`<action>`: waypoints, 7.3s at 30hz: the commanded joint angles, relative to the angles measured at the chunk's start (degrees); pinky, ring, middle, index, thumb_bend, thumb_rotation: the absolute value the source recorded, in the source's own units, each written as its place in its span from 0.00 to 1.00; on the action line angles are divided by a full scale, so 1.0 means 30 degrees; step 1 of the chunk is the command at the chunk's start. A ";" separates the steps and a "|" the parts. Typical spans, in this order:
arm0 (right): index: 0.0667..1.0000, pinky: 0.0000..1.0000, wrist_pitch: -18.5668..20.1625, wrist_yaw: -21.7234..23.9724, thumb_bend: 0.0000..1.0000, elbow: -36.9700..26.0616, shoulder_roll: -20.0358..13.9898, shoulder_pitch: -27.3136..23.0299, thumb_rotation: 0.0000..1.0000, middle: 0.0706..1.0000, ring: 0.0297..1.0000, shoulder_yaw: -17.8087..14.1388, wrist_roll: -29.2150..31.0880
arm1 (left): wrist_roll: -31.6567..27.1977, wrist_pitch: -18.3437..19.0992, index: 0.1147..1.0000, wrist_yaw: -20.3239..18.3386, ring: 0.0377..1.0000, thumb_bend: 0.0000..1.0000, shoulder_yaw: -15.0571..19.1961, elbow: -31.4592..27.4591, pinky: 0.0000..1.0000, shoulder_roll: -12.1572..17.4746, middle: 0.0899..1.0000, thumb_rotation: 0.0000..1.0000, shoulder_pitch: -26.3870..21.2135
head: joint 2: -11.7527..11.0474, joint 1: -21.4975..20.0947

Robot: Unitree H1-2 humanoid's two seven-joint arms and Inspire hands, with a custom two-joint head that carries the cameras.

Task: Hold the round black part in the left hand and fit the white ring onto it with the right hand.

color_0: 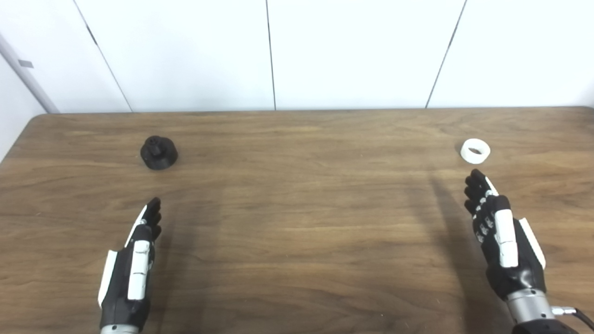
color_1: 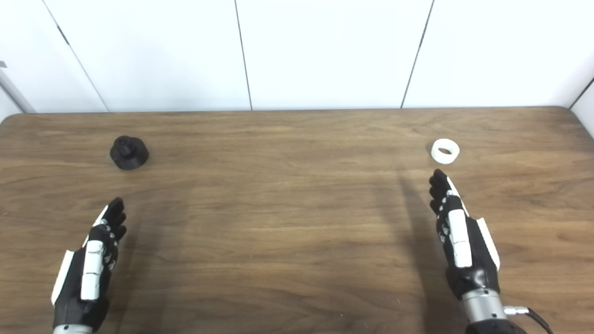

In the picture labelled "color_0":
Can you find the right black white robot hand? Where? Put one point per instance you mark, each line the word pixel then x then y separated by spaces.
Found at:
pixel 522 271

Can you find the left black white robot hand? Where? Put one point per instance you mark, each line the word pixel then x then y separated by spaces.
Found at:
pixel 118 287

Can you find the round black plastic part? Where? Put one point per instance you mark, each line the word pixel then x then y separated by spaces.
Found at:
pixel 159 155

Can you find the grey wall pipe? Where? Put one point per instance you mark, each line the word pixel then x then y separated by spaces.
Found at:
pixel 28 74

